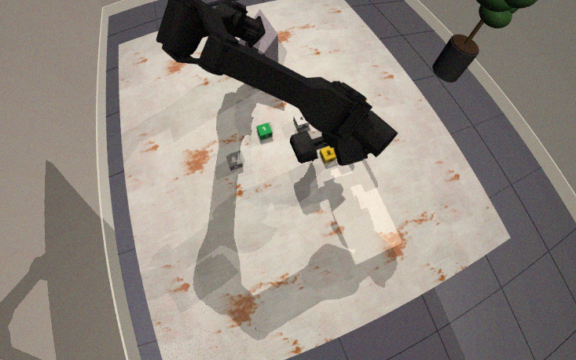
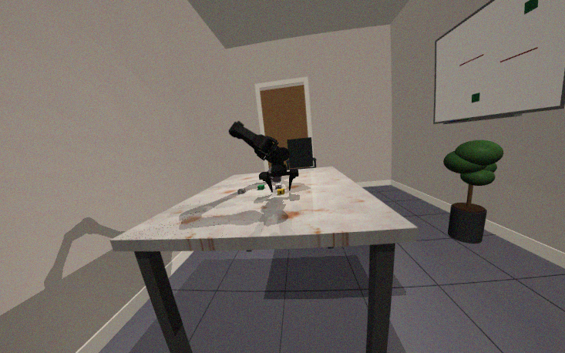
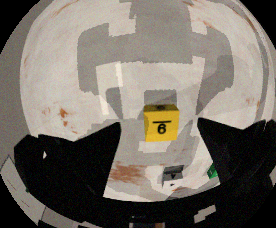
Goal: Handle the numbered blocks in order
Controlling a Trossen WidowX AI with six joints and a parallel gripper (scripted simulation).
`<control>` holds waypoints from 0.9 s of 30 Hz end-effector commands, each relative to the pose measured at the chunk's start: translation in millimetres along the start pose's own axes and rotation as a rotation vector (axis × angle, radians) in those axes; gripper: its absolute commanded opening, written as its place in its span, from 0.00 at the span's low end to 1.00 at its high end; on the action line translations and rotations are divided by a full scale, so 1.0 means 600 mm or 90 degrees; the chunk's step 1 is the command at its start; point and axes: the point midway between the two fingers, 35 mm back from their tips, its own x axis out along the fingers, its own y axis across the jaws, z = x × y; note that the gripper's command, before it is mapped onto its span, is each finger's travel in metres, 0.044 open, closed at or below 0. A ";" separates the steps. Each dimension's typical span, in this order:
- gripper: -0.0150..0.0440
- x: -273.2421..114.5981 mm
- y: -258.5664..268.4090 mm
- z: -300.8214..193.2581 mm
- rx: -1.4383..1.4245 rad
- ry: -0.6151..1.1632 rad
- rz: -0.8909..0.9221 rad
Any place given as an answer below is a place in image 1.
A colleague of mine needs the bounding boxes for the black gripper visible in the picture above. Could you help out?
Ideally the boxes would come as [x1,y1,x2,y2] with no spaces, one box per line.
[290,131,332,163]

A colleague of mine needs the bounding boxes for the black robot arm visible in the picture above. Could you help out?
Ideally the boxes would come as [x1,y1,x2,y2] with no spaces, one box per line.
[156,0,398,166]

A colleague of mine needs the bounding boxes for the green block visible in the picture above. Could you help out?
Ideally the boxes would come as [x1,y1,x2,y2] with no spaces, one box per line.
[257,123,273,140]

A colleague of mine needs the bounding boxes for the yellow block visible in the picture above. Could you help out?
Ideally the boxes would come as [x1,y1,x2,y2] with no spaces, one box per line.
[320,146,336,163]

